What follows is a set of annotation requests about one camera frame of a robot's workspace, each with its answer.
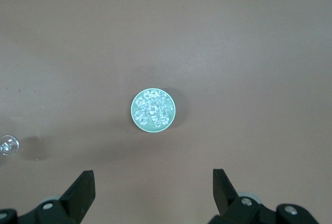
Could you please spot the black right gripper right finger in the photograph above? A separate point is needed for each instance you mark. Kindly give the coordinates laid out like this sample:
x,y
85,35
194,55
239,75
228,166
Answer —
x,y
225,200

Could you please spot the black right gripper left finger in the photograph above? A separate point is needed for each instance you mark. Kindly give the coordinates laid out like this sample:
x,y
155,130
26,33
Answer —
x,y
77,198

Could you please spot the clear stemmed wine glass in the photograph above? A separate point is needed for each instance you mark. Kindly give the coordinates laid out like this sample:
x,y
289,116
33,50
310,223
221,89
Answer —
x,y
7,145

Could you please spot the clear ice cube pile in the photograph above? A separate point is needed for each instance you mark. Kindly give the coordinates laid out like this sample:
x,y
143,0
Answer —
x,y
154,110

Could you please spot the green round bowl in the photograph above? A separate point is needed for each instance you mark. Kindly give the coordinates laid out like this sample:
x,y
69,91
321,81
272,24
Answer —
x,y
145,128

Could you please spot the brown table cover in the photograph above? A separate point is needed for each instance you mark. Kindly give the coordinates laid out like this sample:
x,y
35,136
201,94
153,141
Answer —
x,y
233,53

